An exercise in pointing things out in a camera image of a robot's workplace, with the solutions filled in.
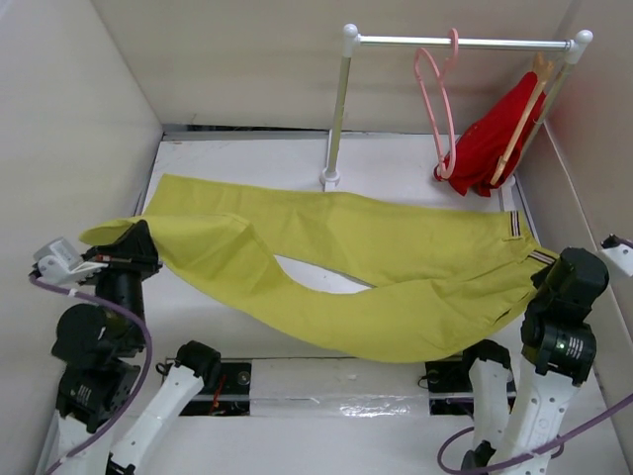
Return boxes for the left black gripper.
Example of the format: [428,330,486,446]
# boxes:
[81,216,167,344]

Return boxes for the yellow-green trousers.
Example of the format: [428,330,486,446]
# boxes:
[78,172,558,365]

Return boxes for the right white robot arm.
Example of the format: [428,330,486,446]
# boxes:
[457,247,609,474]

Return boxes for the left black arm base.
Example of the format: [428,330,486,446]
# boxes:
[180,359,252,417]

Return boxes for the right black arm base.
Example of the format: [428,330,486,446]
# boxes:
[417,356,474,418]

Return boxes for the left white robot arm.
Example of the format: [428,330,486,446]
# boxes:
[30,220,221,474]

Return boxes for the pink plastic clothes hanger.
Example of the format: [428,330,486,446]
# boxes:
[413,27,460,180]

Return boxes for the red shorts on hanger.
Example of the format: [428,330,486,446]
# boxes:
[448,71,546,197]

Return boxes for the wooden clothes hanger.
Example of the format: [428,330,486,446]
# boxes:
[490,52,555,186]

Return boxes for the white metal clothes rack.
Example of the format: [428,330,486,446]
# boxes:
[318,22,594,199]

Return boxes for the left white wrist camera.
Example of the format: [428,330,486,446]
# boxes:
[34,237,108,286]

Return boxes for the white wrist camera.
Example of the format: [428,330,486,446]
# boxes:
[34,237,108,286]
[598,234,633,279]

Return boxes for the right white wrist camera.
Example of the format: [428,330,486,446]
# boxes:
[598,234,633,279]

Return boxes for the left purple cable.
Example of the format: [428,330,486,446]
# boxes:
[28,274,154,475]

